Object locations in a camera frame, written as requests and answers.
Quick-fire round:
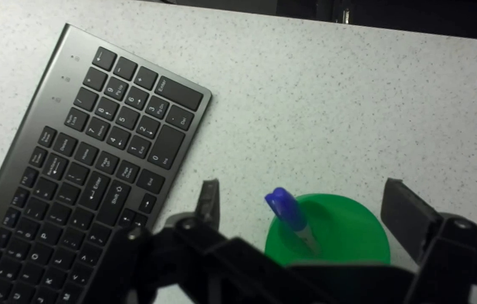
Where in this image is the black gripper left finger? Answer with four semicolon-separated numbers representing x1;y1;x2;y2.
80;177;240;304

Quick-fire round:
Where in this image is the green plastic cup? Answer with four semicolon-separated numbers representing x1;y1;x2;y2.
262;192;393;270

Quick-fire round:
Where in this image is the black and grey keyboard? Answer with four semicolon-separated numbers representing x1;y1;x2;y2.
0;22;215;304

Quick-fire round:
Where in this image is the blue capped grey marker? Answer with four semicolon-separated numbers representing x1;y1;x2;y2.
264;186;322;257

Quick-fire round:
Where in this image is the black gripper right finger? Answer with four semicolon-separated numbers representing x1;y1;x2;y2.
379;175;477;304

